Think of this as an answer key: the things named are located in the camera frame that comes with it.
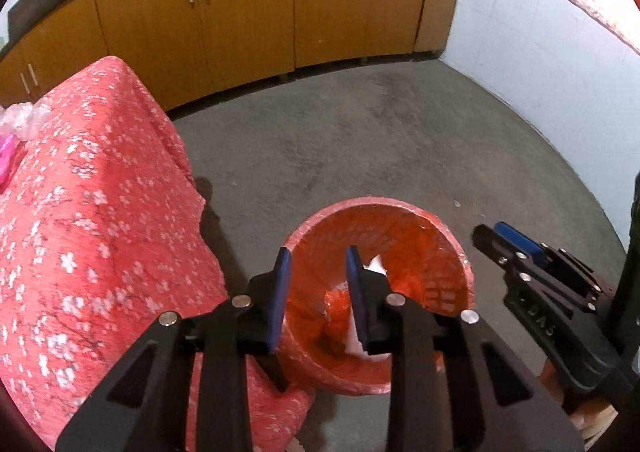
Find white paper sheet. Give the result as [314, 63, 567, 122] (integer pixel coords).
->
[345, 254, 393, 363]

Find orange plastic bag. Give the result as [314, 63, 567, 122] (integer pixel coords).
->
[322, 282, 361, 358]

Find pink plastic bag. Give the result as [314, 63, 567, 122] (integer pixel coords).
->
[0, 133, 17, 190]

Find red plastic waste basket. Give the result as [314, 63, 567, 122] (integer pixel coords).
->
[276, 197, 475, 395]

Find large clear bubble wrap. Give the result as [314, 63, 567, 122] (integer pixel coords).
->
[0, 99, 52, 140]

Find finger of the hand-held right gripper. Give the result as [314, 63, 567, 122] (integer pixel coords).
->
[472, 224, 601, 317]
[494, 222, 607, 299]

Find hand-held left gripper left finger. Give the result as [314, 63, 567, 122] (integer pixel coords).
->
[55, 247, 293, 452]

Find wooden base cabinets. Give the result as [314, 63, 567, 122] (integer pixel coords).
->
[0, 0, 471, 112]

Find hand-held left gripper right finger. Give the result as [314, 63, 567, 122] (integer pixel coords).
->
[346, 246, 586, 452]

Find red floral tablecloth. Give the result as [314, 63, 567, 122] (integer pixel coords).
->
[0, 56, 316, 450]

